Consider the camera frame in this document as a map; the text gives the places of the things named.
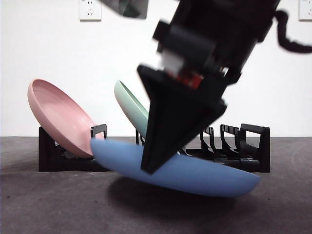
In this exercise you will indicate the pale grey camera box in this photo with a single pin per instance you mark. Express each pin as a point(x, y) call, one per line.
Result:
point(126, 7)
point(170, 61)

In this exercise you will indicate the pink round plate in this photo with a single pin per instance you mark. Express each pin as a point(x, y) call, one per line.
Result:
point(61, 114)

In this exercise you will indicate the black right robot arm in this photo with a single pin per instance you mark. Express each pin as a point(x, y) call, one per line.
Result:
point(219, 24)

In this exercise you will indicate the black plastic dish rack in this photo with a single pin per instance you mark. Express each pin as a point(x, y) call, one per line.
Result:
point(253, 146)

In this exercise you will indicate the blue round plate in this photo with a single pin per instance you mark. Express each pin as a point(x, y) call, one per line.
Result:
point(195, 179)

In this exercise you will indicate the white wall socket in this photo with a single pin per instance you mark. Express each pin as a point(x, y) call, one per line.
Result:
point(306, 9)
point(89, 11)

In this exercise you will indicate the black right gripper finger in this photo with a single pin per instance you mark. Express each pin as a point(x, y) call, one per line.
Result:
point(170, 117)

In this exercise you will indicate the green round plate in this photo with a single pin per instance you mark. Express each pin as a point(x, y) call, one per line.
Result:
point(132, 109)

